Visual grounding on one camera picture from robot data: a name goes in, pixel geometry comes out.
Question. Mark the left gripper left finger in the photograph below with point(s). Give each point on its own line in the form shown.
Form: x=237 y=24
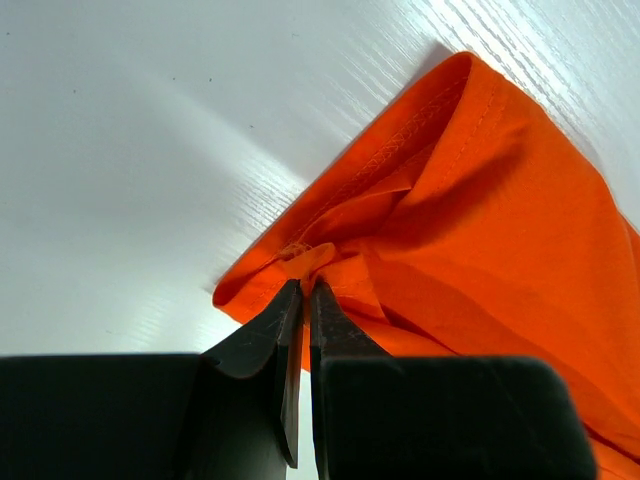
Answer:
x=253 y=413

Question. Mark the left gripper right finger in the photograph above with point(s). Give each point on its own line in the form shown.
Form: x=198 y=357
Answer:
x=332 y=334

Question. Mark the orange t shirt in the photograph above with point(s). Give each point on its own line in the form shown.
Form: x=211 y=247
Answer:
x=464 y=222

